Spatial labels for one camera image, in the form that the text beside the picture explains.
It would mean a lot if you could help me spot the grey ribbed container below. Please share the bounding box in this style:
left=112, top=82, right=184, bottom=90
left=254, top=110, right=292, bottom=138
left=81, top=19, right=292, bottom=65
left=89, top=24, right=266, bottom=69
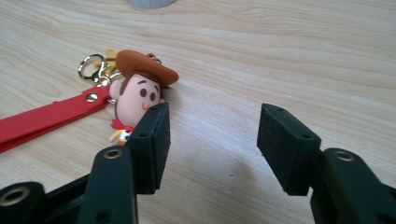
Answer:
left=127, top=0, right=177, bottom=10

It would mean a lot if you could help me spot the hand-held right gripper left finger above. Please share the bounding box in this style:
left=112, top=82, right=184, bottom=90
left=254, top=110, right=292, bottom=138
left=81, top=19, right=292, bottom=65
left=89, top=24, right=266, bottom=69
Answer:
left=76, top=102, right=172, bottom=224

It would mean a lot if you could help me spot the cowboy figure keychain red strap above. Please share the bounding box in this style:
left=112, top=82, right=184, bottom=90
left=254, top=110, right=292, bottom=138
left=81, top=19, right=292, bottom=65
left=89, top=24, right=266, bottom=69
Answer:
left=0, top=49, right=180, bottom=154

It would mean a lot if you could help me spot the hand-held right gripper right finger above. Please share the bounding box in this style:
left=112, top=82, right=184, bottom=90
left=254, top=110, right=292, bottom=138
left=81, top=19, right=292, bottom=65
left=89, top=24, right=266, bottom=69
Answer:
left=256, top=103, right=396, bottom=224

